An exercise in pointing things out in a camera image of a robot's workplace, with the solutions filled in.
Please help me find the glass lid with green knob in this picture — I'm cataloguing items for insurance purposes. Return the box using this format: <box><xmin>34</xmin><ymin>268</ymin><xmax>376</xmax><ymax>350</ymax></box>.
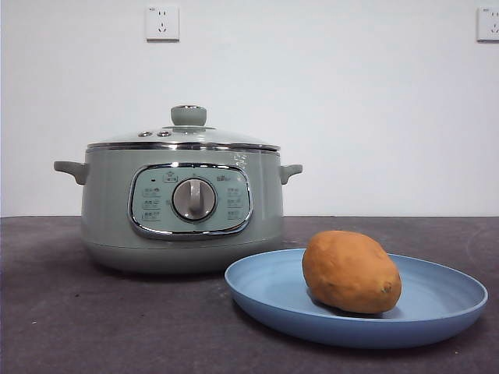
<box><xmin>86</xmin><ymin>104</ymin><xmax>281</xmax><ymax>153</ymax></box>

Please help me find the brown potato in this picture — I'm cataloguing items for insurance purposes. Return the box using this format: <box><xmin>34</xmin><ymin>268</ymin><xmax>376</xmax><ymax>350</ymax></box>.
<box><xmin>302</xmin><ymin>229</ymin><xmax>402</xmax><ymax>315</ymax></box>

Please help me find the blue round plate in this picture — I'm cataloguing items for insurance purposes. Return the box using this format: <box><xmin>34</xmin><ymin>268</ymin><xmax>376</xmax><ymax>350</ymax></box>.
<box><xmin>224</xmin><ymin>248</ymin><xmax>489</xmax><ymax>349</ymax></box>

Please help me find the sage green electric steamer pot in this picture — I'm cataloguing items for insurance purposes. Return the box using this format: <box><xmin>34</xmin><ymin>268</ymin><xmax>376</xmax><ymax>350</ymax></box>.
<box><xmin>53</xmin><ymin>150</ymin><xmax>303</xmax><ymax>274</ymax></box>

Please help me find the white wall socket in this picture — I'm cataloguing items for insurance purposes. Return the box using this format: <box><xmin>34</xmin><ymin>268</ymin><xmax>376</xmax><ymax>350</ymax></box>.
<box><xmin>145</xmin><ymin>5</ymin><xmax>181</xmax><ymax>42</ymax></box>
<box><xmin>476</xmin><ymin>6</ymin><xmax>499</xmax><ymax>43</ymax></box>

